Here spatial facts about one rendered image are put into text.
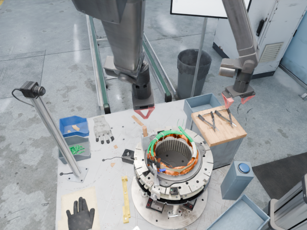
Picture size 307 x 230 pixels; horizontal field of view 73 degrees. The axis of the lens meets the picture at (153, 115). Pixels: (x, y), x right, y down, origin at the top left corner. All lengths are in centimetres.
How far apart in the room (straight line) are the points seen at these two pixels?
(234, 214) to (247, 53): 58
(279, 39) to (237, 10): 240
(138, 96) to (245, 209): 58
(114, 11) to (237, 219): 81
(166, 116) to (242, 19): 85
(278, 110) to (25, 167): 289
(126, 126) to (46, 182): 112
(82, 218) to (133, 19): 98
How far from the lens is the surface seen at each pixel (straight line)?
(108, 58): 62
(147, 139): 82
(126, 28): 29
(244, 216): 90
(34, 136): 264
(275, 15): 287
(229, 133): 103
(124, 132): 135
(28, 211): 219
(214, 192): 118
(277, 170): 237
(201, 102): 122
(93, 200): 116
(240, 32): 79
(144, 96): 63
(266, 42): 301
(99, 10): 20
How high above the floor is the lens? 183
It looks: 47 degrees down
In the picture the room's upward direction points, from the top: straight up
